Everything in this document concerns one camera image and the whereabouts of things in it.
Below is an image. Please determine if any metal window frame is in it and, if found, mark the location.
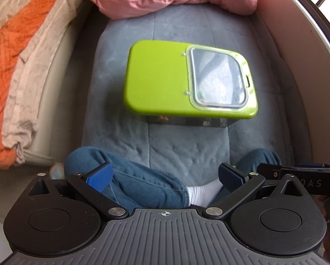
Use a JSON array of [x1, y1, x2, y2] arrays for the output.
[[275, 0, 330, 76]]

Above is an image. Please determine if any beige crumpled sheet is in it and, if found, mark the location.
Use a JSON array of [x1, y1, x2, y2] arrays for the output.
[[0, 0, 95, 164]]

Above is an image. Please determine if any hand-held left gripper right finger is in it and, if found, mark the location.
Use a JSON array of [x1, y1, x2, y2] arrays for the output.
[[203, 163, 306, 219]]

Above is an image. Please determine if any grey plush blanket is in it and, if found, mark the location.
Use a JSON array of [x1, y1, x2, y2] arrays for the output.
[[79, 4, 300, 188]]

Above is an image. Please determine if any orange knitted blanket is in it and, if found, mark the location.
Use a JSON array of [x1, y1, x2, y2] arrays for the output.
[[0, 0, 63, 169]]

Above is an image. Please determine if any green lid with clear window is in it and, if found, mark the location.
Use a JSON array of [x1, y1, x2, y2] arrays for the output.
[[123, 40, 258, 120]]

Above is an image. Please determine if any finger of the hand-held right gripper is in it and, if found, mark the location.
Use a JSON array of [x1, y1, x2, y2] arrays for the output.
[[257, 163, 283, 179], [282, 164, 330, 172]]

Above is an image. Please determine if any white sock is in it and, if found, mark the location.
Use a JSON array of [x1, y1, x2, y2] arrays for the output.
[[187, 179, 224, 207]]

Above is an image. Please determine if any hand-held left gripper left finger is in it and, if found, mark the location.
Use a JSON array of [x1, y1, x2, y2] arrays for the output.
[[28, 163, 128, 219]]

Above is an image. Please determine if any person's right leg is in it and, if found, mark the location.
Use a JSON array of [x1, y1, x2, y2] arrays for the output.
[[237, 148, 282, 178]]

